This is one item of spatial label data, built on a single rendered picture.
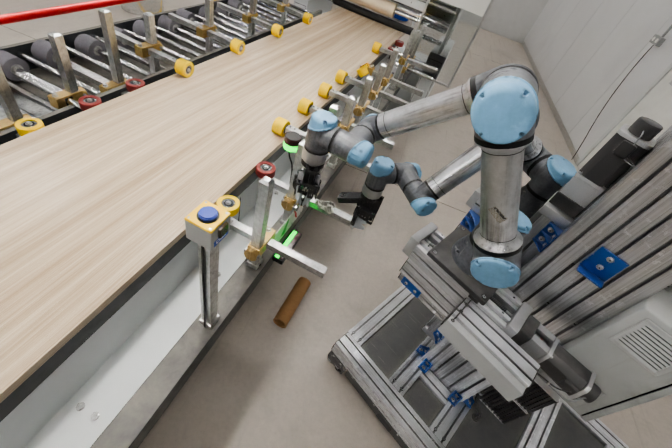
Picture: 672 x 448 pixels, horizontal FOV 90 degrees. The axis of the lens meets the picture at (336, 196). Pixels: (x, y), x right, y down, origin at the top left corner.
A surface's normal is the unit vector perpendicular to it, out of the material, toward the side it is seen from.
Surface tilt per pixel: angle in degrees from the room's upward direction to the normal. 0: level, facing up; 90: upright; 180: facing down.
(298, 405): 0
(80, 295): 0
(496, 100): 84
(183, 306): 0
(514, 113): 83
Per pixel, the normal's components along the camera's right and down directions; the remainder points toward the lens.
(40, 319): 0.25, -0.70
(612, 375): -0.71, 0.34
